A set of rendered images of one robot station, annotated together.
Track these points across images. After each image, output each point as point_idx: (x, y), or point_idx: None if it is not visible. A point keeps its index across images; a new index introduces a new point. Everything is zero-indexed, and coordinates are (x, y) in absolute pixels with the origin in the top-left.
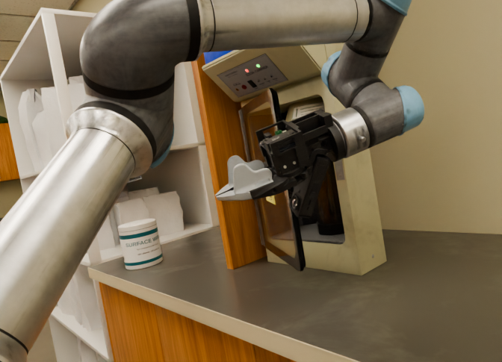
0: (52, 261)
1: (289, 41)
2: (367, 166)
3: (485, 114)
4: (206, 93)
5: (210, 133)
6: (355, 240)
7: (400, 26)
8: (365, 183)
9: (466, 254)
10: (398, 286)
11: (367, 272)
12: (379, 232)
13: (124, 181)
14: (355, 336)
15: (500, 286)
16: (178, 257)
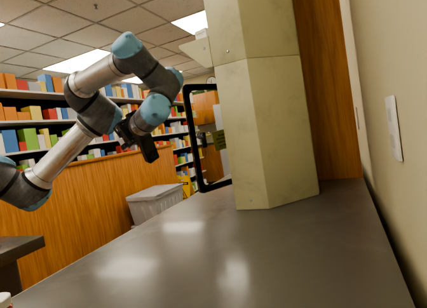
0: (48, 161)
1: (100, 84)
2: (251, 133)
3: (380, 79)
4: None
5: None
6: (232, 185)
7: (135, 61)
8: (247, 146)
9: (295, 225)
10: (218, 221)
11: (243, 209)
12: (262, 185)
13: (79, 140)
14: (150, 227)
15: (216, 245)
16: None
